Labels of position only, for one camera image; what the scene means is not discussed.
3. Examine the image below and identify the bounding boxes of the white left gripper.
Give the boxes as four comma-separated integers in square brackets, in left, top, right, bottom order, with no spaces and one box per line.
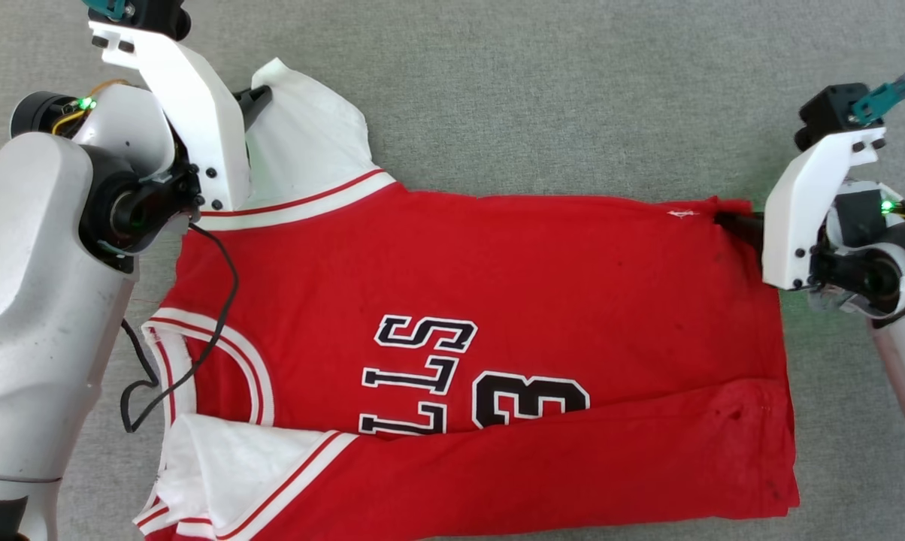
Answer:
[88,21,273,213]

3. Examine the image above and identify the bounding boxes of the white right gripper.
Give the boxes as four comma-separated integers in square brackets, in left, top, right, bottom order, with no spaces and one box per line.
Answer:
[716,128,888,292]

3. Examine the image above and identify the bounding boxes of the red white basketball jersey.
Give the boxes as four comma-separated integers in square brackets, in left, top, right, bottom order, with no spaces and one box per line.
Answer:
[133,56,801,541]

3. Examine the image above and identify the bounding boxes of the grey fabric sofa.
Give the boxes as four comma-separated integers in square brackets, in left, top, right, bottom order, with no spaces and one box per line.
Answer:
[0,0,905,541]

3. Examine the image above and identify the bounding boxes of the teal left camera plug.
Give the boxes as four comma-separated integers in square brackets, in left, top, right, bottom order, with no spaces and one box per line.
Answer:
[84,0,132,22]

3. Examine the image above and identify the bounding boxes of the teal camera plug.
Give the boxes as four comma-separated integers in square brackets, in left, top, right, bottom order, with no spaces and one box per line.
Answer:
[851,73,905,125]
[84,0,132,22]

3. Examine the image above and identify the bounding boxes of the teal right camera plug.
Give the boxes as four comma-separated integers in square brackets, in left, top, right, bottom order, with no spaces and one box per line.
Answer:
[851,73,905,125]

